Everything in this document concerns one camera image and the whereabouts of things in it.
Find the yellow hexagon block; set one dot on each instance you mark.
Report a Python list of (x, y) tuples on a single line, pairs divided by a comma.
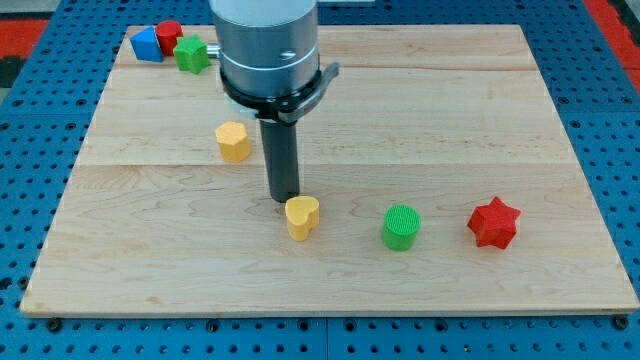
[(233, 141)]

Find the red cylinder block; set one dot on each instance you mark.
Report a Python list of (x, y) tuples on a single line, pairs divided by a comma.
[(167, 33)]

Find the blue triangle block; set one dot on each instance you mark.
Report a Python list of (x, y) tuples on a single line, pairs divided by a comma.
[(145, 45)]

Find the green cylinder block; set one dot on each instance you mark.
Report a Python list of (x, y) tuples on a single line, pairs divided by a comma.
[(401, 226)]

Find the green star block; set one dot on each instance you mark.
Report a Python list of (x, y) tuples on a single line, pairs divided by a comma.
[(191, 54)]

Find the red star block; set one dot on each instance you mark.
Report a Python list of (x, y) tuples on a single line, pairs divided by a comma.
[(494, 224)]

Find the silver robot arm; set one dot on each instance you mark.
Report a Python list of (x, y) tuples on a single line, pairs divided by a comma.
[(269, 57)]

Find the wooden board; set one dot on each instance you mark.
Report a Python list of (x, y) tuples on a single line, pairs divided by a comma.
[(153, 223)]

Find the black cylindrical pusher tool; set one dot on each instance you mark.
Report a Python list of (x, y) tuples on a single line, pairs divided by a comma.
[(281, 160)]

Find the yellow heart block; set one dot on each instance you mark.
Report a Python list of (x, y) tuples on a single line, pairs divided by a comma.
[(302, 215)]

